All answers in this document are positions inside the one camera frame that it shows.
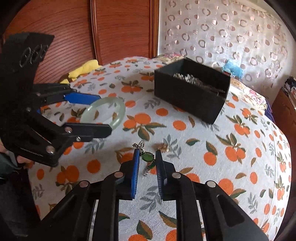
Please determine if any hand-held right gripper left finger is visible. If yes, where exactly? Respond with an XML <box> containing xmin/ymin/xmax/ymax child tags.
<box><xmin>35</xmin><ymin>149</ymin><xmax>141</xmax><ymax>241</ymax></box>

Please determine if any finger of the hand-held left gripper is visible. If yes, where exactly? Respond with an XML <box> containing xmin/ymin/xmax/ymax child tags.
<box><xmin>33</xmin><ymin>83</ymin><xmax>102</xmax><ymax>107</ymax></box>
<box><xmin>7</xmin><ymin>108</ymin><xmax>113</xmax><ymax>168</ymax></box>

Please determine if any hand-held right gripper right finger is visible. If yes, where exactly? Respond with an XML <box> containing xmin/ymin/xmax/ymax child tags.
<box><xmin>154</xmin><ymin>150</ymin><xmax>271</xmax><ymax>241</ymax></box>

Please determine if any green pendant earring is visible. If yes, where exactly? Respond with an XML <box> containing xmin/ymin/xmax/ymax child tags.
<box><xmin>141</xmin><ymin>151</ymin><xmax>156</xmax><ymax>176</ymax></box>

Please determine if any pale green jade bangle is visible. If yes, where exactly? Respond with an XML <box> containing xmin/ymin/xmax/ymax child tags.
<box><xmin>80</xmin><ymin>97</ymin><xmax>127</xmax><ymax>129</ymax></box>

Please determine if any black cardboard box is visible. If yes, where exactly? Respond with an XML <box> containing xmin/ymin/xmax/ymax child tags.
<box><xmin>154</xmin><ymin>58</ymin><xmax>232</xmax><ymax>125</ymax></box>

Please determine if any tangle of pearl necklaces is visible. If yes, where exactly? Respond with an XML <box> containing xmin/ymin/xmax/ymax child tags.
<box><xmin>172</xmin><ymin>72</ymin><xmax>204</xmax><ymax>86</ymax></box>

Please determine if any person's left forearm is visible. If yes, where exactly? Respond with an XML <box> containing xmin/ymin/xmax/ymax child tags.
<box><xmin>0</xmin><ymin>168</ymin><xmax>41</xmax><ymax>235</ymax></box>

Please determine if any person's left hand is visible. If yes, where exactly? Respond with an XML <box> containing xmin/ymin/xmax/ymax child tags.
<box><xmin>0</xmin><ymin>145</ymin><xmax>31</xmax><ymax>171</ymax></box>

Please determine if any small gold ornament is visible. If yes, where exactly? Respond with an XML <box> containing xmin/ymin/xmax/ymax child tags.
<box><xmin>157</xmin><ymin>143</ymin><xmax>171</xmax><ymax>154</ymax></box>

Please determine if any yellow plush toy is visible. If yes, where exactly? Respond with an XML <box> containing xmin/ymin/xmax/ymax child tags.
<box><xmin>58</xmin><ymin>59</ymin><xmax>100</xmax><ymax>84</ymax></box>

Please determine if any silver butterfly brooch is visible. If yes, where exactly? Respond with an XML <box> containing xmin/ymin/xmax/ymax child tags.
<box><xmin>131</xmin><ymin>140</ymin><xmax>147</xmax><ymax>150</ymax></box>

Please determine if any orange fruit print cloth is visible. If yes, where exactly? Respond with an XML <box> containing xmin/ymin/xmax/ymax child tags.
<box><xmin>27</xmin><ymin>55</ymin><xmax>292</xmax><ymax>241</ymax></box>

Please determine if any wooden wardrobe door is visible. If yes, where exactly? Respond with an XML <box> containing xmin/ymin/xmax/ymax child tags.
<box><xmin>0</xmin><ymin>0</ymin><xmax>160</xmax><ymax>84</ymax></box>

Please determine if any blue plastic bag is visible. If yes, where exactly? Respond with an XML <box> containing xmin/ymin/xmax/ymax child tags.
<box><xmin>221</xmin><ymin>59</ymin><xmax>246</xmax><ymax>79</ymax></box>

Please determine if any wooden sideboard cabinet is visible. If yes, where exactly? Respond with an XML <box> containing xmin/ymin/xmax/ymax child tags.
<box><xmin>271</xmin><ymin>88</ymin><xmax>296</xmax><ymax>131</ymax></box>

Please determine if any pile of dark clothes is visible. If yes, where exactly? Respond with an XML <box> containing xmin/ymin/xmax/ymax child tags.
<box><xmin>282</xmin><ymin>77</ymin><xmax>296</xmax><ymax>107</ymax></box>

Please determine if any circle pattern wall curtain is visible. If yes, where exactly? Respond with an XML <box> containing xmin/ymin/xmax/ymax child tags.
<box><xmin>157</xmin><ymin>0</ymin><xmax>290</xmax><ymax>89</ymax></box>

